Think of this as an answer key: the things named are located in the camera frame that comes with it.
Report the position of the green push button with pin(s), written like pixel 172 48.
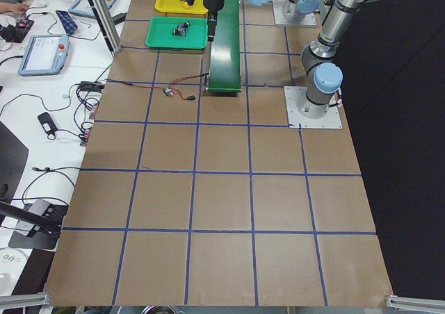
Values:
pixel 181 29

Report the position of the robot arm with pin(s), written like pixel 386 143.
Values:
pixel 324 77
pixel 297 9

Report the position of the yellow plastic tray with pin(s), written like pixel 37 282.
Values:
pixel 181 7

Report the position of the green conveyor belt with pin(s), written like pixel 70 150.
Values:
pixel 222 56

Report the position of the green plastic tray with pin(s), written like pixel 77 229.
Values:
pixel 160 35

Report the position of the teach pendant near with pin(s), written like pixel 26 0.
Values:
pixel 44 55

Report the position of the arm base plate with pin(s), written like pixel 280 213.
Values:
pixel 303 114
pixel 309 21

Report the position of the aluminium frame post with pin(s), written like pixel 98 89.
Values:
pixel 106 24

